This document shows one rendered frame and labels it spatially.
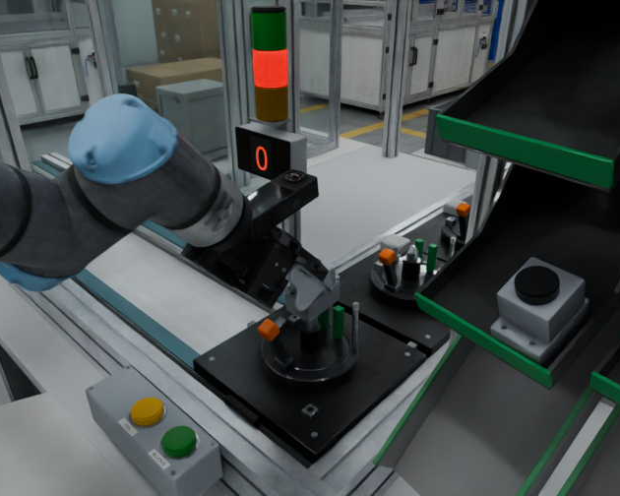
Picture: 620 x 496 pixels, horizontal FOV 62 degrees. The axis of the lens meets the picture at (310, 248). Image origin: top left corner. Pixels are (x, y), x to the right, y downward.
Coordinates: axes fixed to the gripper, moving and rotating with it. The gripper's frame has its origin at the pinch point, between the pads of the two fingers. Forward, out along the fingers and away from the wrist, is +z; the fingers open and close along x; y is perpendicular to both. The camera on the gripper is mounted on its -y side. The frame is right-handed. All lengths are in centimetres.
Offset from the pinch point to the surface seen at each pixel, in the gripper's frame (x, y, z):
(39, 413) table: -30.5, 38.5, -0.8
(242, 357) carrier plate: -7.1, 14.8, 5.4
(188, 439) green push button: -0.5, 25.1, -4.1
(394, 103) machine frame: -60, -76, 75
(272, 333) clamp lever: 0.9, 9.4, -2.6
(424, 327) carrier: 8.3, -3.2, 21.3
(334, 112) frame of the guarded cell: -82, -67, 75
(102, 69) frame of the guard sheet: -75, -20, -3
